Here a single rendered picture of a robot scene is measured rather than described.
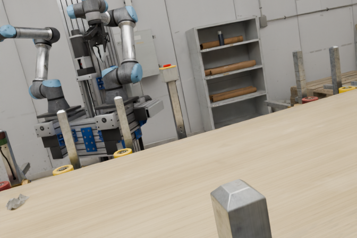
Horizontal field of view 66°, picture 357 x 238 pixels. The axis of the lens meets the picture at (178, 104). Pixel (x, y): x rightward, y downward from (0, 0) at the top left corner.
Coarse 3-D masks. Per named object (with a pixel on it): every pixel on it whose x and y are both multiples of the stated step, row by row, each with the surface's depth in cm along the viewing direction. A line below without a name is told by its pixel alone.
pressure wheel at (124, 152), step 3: (120, 150) 122; (123, 150) 120; (126, 150) 121; (129, 150) 120; (114, 153) 120; (117, 153) 120; (120, 153) 120; (123, 153) 118; (126, 153) 117; (129, 153) 118; (132, 153) 121; (114, 156) 118; (117, 156) 117; (120, 156) 116
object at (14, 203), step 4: (20, 196) 91; (24, 196) 93; (28, 196) 94; (8, 200) 91; (12, 200) 89; (16, 200) 90; (20, 200) 89; (24, 200) 91; (8, 204) 89; (12, 204) 87; (16, 204) 89; (20, 204) 88; (8, 208) 87
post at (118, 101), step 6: (120, 102) 126; (120, 108) 126; (120, 114) 126; (120, 120) 127; (126, 120) 127; (126, 126) 128; (126, 132) 128; (126, 138) 128; (126, 144) 129; (132, 144) 130; (132, 150) 130
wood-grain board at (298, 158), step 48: (336, 96) 141; (192, 144) 113; (240, 144) 102; (288, 144) 93; (336, 144) 86; (0, 192) 103; (48, 192) 94; (96, 192) 87; (144, 192) 80; (192, 192) 75; (288, 192) 66; (336, 192) 62
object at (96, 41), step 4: (96, 20) 141; (100, 20) 143; (88, 24) 142; (92, 24) 143; (96, 24) 142; (100, 24) 146; (100, 28) 146; (104, 28) 148; (100, 32) 142; (104, 32) 145; (96, 36) 142; (100, 36) 141; (104, 36) 146; (108, 36) 148; (92, 40) 143; (96, 40) 143; (100, 40) 142; (108, 40) 148; (96, 44) 144; (100, 44) 143
